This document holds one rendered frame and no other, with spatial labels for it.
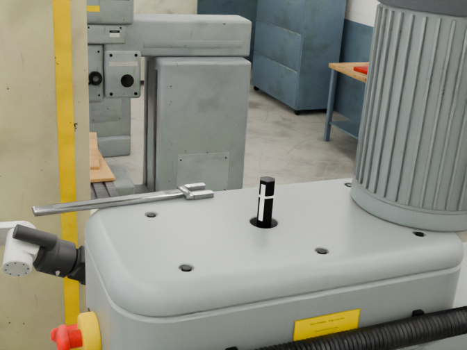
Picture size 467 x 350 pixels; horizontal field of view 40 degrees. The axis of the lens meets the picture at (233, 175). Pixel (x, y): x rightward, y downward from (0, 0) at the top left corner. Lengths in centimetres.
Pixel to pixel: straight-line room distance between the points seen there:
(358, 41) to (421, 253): 746
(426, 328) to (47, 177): 196
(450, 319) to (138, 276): 40
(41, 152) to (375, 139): 184
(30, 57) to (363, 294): 186
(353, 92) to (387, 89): 750
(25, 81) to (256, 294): 186
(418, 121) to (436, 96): 4
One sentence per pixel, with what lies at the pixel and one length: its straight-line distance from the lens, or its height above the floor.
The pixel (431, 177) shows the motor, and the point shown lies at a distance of 87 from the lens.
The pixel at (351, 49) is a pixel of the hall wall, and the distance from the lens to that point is 839.
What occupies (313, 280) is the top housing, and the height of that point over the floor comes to 187.
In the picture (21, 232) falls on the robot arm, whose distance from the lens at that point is 154.
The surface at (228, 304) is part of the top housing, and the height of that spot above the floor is 186.
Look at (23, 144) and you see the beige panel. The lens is 255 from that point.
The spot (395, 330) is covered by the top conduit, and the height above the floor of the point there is 180.
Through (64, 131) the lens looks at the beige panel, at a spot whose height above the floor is 147.
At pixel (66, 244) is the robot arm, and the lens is 160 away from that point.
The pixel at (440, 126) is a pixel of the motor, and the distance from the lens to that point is 84.
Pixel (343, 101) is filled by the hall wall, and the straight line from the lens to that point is 855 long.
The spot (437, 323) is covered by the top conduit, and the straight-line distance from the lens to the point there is 87.
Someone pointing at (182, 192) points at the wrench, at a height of 190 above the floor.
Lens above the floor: 225
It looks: 21 degrees down
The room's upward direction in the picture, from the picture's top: 4 degrees clockwise
